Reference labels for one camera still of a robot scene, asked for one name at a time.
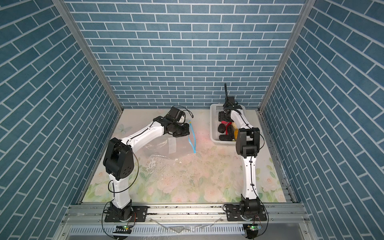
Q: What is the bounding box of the clear zip top bag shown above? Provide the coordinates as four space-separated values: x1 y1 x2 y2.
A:
125 121 197 161

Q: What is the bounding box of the small black food ball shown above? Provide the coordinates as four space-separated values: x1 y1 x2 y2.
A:
218 123 226 134

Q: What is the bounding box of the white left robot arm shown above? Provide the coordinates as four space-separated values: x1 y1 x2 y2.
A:
103 116 194 210

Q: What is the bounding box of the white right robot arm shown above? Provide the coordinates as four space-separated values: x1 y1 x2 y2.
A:
219 97 261 215

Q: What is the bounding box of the long black food piece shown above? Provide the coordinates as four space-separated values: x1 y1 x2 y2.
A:
227 125 235 136

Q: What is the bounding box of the yellow food ball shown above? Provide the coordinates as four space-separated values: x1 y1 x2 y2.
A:
234 128 239 140

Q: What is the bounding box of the red chili pepper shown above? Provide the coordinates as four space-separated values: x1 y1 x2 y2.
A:
224 122 232 135

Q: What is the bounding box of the white plastic perforated basket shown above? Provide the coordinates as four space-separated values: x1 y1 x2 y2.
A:
209 103 250 147

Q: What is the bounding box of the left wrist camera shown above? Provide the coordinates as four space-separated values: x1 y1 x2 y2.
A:
165 107 186 123

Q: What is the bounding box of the aluminium mounting rail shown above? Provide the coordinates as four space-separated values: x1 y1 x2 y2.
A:
54 203 316 240

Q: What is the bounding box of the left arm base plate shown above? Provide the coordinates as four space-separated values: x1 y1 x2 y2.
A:
104 205 148 223

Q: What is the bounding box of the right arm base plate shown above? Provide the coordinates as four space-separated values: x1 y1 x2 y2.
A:
222 204 268 222

